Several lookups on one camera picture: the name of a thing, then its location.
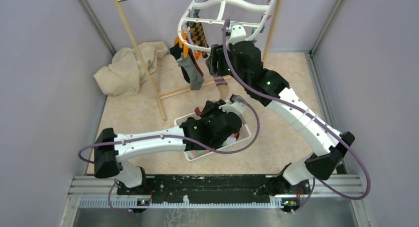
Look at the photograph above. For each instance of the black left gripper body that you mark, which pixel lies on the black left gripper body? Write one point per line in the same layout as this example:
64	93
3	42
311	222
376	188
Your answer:
212	113

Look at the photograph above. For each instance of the pink sock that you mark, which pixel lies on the pink sock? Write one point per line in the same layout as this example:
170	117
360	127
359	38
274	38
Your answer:
197	153

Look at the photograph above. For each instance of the striped beige maroon sock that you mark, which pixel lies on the striped beige maroon sock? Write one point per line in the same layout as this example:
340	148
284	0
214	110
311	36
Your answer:
222	86

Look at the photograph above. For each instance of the grey sock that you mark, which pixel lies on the grey sock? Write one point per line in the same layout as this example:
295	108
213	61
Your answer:
191	74

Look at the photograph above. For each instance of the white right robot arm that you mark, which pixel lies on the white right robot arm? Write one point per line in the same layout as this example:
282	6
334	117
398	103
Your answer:
329	145

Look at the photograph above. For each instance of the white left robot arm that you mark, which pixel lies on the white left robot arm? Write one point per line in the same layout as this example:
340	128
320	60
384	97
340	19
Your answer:
112	152

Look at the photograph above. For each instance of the white oval clip hanger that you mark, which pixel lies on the white oval clip hanger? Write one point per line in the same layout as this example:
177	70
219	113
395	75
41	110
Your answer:
214	12

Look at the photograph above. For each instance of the white plastic basket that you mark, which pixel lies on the white plastic basket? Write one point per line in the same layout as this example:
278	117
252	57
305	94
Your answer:
232	142

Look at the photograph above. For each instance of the thin brown argyle sock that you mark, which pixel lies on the thin brown argyle sock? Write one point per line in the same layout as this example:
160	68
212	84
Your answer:
198	35

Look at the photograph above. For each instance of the black sock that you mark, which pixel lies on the black sock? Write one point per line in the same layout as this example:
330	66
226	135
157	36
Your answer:
177	54

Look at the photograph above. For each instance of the orange clothes clip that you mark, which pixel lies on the orange clothes clip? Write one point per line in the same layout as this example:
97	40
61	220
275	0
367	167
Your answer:
180	44

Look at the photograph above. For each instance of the beige crumpled cloth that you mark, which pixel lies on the beige crumpled cloth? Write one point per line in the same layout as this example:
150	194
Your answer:
125	74

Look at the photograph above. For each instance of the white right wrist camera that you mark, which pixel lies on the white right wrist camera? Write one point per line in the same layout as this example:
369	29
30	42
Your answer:
235	33

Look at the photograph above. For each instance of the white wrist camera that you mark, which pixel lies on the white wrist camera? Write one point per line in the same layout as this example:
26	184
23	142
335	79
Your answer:
235	33
236	104

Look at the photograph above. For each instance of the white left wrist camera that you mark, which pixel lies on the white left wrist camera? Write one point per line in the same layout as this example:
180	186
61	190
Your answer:
236	104

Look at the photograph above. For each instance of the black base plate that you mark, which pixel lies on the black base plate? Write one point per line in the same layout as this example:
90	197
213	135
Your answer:
214	189

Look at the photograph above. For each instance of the aluminium front rail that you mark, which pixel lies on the aluminium front rail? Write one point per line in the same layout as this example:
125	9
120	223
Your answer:
94	192

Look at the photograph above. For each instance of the wooden drying rack frame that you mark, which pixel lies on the wooden drying rack frame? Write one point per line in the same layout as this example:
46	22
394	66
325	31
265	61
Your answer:
160	96

